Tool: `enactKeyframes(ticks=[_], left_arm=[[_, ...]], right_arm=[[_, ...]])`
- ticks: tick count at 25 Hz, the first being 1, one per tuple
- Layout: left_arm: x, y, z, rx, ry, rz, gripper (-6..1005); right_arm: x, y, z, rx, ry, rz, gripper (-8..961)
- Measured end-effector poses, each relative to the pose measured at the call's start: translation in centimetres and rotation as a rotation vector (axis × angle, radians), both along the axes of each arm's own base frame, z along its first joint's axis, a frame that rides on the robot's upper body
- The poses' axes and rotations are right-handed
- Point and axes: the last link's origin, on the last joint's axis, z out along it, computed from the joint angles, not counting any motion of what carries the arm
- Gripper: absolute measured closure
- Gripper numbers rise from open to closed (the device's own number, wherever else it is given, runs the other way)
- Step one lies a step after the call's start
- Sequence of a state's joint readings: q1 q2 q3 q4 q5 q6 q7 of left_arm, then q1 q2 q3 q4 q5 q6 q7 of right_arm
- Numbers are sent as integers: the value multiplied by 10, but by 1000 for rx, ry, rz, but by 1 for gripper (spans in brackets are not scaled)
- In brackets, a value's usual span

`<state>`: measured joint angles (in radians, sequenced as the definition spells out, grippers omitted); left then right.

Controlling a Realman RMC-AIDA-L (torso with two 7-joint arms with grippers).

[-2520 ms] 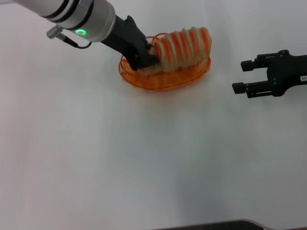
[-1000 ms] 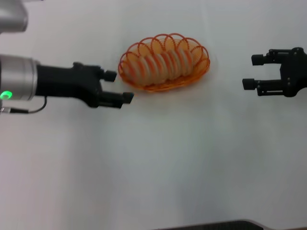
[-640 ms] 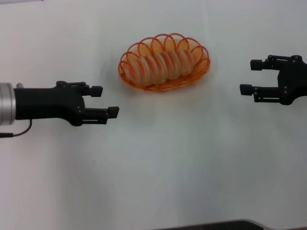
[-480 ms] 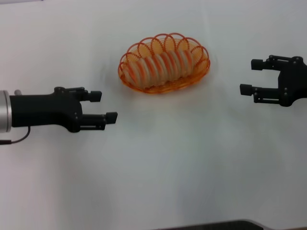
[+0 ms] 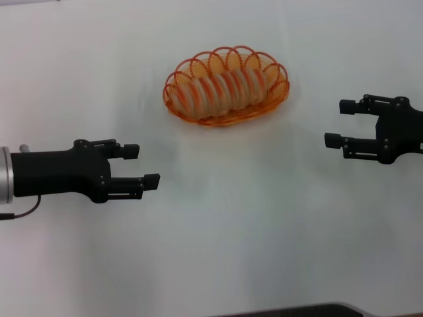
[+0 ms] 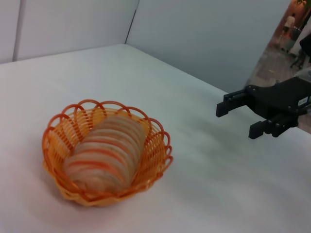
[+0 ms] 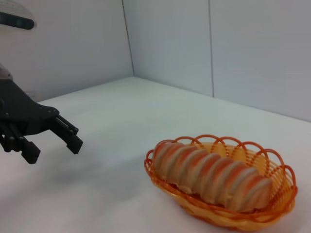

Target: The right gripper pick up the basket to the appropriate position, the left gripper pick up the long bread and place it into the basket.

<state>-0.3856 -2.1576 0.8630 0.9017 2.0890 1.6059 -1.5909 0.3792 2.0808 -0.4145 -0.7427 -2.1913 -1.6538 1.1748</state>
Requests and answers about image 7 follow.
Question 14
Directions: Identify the orange wire basket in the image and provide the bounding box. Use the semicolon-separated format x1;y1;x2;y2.
143;134;298;231

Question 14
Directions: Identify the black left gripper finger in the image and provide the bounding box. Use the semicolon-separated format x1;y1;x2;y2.
50;115;84;155
0;121;41;165

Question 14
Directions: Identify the orange striped bread loaf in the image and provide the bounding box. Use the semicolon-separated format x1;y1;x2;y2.
152;142;273;212

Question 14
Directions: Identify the white robot head camera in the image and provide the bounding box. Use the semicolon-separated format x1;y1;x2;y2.
0;0;37;33

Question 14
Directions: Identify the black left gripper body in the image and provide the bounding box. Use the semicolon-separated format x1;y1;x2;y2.
0;79;60;136

